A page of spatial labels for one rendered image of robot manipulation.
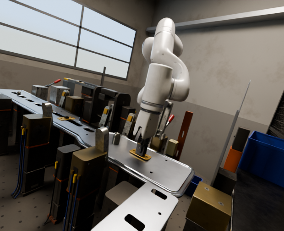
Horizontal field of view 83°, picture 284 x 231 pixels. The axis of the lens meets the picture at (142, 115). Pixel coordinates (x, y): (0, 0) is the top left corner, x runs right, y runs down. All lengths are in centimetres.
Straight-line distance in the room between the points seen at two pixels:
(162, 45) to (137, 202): 54
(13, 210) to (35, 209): 7
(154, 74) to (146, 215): 40
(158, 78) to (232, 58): 240
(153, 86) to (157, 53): 16
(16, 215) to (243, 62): 279
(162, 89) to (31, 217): 67
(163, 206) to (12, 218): 57
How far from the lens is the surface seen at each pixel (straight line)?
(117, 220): 39
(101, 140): 50
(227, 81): 282
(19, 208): 86
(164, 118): 74
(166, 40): 71
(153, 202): 45
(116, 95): 87
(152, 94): 55
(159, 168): 60
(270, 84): 265
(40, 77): 337
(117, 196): 47
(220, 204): 44
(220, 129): 278
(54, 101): 124
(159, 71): 55
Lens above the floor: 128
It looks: 12 degrees down
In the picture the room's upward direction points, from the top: 13 degrees clockwise
